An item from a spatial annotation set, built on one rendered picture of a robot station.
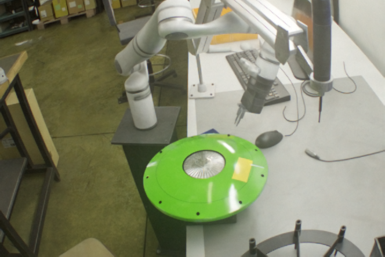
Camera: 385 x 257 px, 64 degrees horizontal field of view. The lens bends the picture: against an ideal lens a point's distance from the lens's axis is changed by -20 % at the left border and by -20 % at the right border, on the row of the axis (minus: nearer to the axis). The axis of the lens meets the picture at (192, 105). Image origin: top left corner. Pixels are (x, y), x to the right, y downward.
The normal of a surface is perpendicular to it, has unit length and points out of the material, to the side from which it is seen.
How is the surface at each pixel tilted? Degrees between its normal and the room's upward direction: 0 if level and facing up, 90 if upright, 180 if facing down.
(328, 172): 0
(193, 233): 0
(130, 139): 0
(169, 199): 23
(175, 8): 49
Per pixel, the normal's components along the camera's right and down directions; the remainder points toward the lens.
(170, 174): -0.31, -0.77
